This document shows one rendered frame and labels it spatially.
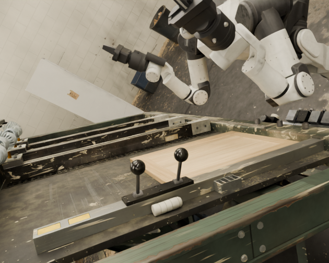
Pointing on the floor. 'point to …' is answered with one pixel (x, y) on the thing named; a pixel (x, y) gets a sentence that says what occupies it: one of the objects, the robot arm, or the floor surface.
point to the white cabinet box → (77, 94)
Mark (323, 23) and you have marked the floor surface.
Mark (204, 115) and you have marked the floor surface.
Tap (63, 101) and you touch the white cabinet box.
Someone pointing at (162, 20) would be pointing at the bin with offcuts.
